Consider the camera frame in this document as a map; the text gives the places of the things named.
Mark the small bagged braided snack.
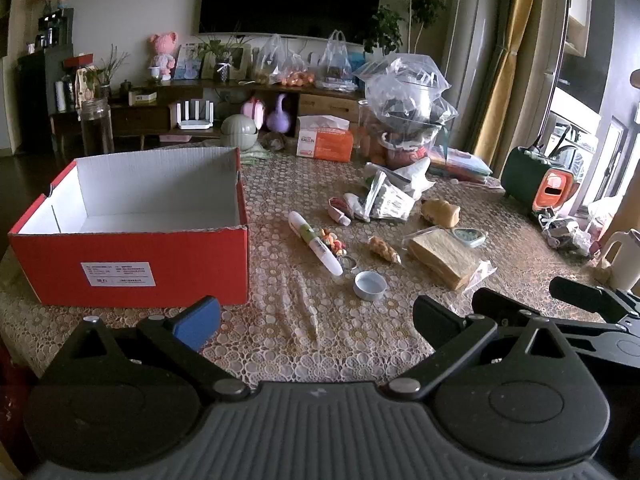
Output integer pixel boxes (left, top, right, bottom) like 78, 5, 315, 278
367, 235, 402, 265

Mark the tall glass jar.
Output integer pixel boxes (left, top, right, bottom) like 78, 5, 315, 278
80, 98, 115, 157

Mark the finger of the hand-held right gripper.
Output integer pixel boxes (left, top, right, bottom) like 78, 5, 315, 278
549, 276, 640, 319
472, 287, 626, 337

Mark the red cardboard box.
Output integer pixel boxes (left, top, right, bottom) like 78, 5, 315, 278
7, 146, 251, 307

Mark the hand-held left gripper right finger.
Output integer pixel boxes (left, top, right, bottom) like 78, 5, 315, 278
387, 296, 596, 403

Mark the white wifi router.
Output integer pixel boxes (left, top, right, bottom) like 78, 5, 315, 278
172, 101, 215, 131

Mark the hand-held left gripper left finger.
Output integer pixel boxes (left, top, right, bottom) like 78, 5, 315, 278
42, 296, 251, 403

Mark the large clear plastic bag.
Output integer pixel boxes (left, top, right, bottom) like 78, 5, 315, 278
364, 55, 458, 136

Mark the photo picture frame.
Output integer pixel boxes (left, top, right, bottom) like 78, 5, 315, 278
175, 42, 203, 81

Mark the wooden picture frame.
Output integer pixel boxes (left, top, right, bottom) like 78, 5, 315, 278
227, 44, 252, 81

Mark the pink round bag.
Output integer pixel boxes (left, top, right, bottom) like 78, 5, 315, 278
241, 97, 266, 128

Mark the silver foil pouch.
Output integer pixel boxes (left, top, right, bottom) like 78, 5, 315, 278
345, 192, 372, 223

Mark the potted grass plant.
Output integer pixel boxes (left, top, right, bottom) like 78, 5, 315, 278
97, 45, 128, 98

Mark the dark side cabinet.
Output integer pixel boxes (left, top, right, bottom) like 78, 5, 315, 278
17, 45, 76, 153

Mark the potted plant striped vase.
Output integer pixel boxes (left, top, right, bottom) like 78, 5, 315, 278
195, 30, 253, 82

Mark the orange tissue box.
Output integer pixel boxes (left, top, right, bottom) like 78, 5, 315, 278
295, 115, 357, 162

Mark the white washing machine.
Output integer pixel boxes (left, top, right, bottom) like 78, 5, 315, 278
545, 110, 601, 181

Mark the stack of colourful folders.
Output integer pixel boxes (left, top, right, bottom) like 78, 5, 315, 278
427, 147, 506, 186

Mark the dark round ornament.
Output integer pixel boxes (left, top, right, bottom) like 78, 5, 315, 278
260, 130, 288, 153

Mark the green round ceramic pot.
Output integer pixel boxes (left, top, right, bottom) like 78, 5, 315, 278
220, 115, 260, 152

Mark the pink white small packet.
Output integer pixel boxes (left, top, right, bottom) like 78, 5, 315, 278
327, 197, 353, 226

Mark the white printed pouch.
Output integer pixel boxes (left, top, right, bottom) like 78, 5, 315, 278
362, 170, 416, 222

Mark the green small appliance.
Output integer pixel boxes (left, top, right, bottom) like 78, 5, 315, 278
500, 146, 576, 218

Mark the colourful keychain charm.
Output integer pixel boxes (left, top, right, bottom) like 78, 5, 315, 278
320, 229, 358, 271

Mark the folded green cloth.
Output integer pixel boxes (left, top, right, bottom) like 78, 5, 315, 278
240, 147, 273, 166

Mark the brown bread bun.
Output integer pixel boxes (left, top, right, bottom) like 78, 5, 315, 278
420, 198, 462, 228

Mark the crumpled clear plastic wrap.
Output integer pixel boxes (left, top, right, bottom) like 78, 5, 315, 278
540, 210, 601, 258

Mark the printed snack bag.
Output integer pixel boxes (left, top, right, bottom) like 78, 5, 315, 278
75, 67, 98, 106

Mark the bagged sliced bread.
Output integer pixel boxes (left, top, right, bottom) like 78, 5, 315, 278
402, 227, 496, 292

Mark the white pen-shaped tube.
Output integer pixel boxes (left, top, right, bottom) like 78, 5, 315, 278
287, 211, 345, 277

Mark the black coffee machine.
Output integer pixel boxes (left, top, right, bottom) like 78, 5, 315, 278
37, 7, 75, 51

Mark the pink plush doll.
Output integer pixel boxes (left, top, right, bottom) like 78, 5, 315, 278
148, 31, 179, 81

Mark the yellow curtain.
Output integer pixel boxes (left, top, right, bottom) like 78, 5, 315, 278
472, 0, 543, 166

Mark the plastic bag of oranges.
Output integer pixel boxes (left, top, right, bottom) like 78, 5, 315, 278
252, 34, 316, 87

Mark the white pitcher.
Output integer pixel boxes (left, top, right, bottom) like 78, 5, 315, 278
599, 229, 640, 292

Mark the potted green tree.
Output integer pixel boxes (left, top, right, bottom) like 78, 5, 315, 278
362, 0, 448, 56

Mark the clear bag of fruit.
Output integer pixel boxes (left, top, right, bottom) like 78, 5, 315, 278
360, 125, 441, 171

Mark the white standing air conditioner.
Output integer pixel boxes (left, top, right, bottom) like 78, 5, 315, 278
440, 0, 511, 161

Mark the wooden television cabinet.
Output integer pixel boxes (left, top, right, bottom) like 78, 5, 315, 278
50, 80, 371, 148

